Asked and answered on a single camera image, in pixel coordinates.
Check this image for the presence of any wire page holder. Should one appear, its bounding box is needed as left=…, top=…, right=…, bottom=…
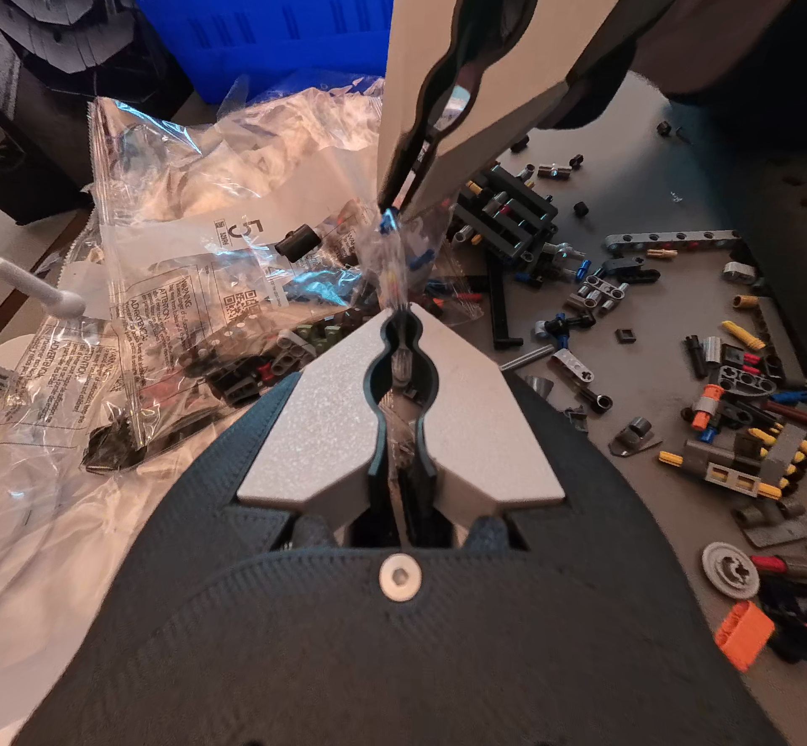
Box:
left=0, top=257, right=86, bottom=318

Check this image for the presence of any numbered clear parts bag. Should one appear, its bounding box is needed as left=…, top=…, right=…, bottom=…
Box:
left=88, top=97, right=392, bottom=451

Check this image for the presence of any black toy frame assembly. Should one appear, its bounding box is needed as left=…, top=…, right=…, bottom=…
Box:
left=451, top=163, right=561, bottom=268

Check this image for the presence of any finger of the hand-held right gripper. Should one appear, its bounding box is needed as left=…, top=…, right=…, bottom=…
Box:
left=402, top=0, right=661, bottom=222
left=376, top=0, right=510, bottom=210

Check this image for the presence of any blue plastic bin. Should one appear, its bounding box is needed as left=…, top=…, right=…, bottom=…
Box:
left=123, top=0, right=401, bottom=105

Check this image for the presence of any person's right forearm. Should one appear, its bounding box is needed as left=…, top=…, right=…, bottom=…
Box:
left=662, top=0, right=807, bottom=129

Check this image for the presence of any black toy connector piece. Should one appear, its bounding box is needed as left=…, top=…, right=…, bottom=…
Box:
left=275, top=224, right=319, bottom=261

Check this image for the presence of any black perforated board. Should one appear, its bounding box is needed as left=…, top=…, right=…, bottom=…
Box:
left=734, top=147, right=807, bottom=381

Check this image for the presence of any grey toy pulley wheel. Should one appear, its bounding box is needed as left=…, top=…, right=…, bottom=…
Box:
left=702, top=542, right=761, bottom=601

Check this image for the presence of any person's right hand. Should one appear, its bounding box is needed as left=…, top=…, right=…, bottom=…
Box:
left=632, top=0, right=778, bottom=96

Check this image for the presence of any pile of toy bricks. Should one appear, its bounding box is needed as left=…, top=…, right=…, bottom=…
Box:
left=485, top=134, right=807, bottom=671

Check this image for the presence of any large clear crumpled bag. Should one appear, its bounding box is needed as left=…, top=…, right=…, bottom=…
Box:
left=0, top=462, right=209, bottom=633

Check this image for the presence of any long grey toy beam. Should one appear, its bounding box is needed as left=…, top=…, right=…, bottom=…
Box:
left=605, top=229, right=743, bottom=256

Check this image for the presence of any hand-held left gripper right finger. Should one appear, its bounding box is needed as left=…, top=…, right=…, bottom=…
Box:
left=405, top=303, right=568, bottom=532

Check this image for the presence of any orange toy panel piece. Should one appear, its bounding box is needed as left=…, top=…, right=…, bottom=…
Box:
left=715, top=600, right=776, bottom=672

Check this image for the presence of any white paper bag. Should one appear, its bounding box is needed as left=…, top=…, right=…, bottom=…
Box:
left=0, top=569, right=127, bottom=734

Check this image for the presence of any small clear parts bag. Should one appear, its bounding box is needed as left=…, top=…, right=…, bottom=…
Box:
left=359, top=204, right=486, bottom=526

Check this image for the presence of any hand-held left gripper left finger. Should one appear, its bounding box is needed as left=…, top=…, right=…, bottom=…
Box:
left=235, top=306, right=401, bottom=535

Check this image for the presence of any dark toy set box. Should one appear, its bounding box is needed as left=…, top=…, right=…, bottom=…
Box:
left=0, top=0, right=193, bottom=227

